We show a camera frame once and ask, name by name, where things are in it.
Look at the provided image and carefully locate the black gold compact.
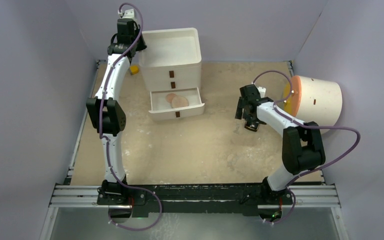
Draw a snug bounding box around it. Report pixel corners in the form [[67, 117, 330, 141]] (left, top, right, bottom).
[[244, 121, 260, 132]]

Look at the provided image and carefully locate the white three-drawer organizer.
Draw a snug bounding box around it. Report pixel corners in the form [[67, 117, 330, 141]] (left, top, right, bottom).
[[138, 27, 205, 121]]

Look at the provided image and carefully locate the round peach powder puff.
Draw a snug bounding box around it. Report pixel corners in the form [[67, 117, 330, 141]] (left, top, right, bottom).
[[165, 93, 177, 104]]

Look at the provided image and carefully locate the round beige coaster disc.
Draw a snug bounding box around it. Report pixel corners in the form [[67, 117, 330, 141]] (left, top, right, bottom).
[[170, 95, 189, 109]]

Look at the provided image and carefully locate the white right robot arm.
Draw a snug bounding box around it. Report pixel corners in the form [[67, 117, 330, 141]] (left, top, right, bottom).
[[235, 84, 326, 204]]

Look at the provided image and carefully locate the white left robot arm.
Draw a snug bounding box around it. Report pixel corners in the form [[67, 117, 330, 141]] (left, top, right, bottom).
[[86, 18, 147, 206]]

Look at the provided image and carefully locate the yellow grey small block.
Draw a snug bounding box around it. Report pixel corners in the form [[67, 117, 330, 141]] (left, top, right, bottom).
[[129, 65, 140, 75]]

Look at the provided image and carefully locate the white cylindrical bin orange lid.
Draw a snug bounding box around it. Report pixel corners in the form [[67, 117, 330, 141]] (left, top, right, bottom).
[[283, 75, 343, 126]]

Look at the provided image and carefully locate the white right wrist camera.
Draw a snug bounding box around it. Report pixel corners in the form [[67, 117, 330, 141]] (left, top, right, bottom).
[[257, 86, 266, 98]]

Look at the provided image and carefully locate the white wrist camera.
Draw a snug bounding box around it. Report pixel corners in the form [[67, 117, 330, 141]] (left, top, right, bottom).
[[118, 8, 137, 21], [257, 86, 266, 98]]

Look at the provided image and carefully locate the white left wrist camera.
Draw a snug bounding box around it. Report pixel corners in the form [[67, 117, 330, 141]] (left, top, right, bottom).
[[118, 8, 137, 21]]

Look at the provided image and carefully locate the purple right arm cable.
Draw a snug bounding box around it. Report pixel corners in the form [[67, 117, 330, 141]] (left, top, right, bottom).
[[252, 70, 362, 226]]

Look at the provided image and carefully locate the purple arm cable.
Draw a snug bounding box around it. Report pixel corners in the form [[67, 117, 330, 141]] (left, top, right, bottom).
[[98, 2, 164, 233], [252, 70, 362, 226]]

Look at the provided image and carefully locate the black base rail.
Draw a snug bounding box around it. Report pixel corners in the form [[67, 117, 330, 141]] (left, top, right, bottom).
[[96, 181, 293, 220]]

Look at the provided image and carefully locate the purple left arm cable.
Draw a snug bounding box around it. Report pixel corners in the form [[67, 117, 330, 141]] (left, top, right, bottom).
[[98, 2, 164, 233]]

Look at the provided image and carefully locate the aluminium table edge rail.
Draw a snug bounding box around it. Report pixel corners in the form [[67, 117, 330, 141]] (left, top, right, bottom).
[[49, 183, 340, 209]]

